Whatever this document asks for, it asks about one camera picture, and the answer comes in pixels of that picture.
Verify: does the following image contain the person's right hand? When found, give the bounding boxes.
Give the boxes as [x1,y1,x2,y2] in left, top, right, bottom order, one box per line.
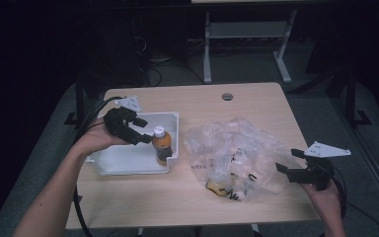
[300,181,342,220]

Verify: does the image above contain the person's left hand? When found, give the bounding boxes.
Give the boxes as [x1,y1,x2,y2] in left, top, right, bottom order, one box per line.
[73,118,129,158]

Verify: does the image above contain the clear plastic bag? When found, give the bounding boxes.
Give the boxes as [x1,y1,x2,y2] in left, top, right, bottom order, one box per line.
[184,117,294,202]

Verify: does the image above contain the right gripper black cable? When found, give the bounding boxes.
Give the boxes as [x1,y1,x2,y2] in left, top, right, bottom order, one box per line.
[329,166,348,221]

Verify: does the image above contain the white plastic bin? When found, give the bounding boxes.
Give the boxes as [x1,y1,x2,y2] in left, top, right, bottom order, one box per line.
[84,112,181,177]

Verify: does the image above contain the orange juice bottle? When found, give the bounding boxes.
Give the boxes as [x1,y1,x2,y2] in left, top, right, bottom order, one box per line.
[151,125,174,167]

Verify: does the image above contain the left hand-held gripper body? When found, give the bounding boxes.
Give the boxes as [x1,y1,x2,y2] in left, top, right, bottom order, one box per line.
[103,96,142,136]

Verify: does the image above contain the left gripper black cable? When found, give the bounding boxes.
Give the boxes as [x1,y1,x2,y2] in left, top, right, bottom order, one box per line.
[73,96,126,237]

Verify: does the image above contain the black metal stand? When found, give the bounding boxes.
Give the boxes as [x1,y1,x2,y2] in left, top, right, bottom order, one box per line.
[343,63,373,127]
[63,73,87,129]

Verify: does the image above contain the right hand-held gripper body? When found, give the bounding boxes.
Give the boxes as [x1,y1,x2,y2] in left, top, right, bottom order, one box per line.
[287,141,351,192]

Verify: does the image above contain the black floor cables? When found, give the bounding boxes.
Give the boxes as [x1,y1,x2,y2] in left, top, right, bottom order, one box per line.
[134,36,206,87]

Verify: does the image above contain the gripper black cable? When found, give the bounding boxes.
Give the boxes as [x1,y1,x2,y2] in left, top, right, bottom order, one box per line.
[329,166,348,221]
[73,96,126,237]

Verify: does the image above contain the white metal desk frame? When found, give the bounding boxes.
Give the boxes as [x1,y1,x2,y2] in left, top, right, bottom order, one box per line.
[202,9,299,85]

